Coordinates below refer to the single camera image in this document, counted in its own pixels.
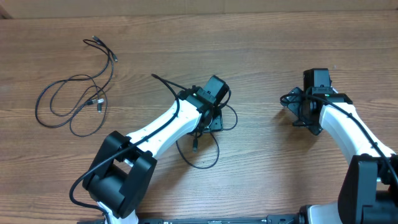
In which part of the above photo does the braided cable grey connector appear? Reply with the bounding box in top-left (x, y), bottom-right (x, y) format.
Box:
top-left (49, 74), bottom-right (109, 138)

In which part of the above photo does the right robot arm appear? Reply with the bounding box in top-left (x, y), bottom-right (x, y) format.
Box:
top-left (280, 68), bottom-right (397, 223)

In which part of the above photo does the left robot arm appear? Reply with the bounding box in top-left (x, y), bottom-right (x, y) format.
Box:
top-left (82, 75), bottom-right (231, 223)

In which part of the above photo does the thick black cable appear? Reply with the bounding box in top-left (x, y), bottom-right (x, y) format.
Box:
top-left (175, 104), bottom-right (239, 170)

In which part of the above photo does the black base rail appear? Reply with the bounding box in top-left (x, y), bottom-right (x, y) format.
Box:
top-left (77, 205), bottom-right (398, 224)

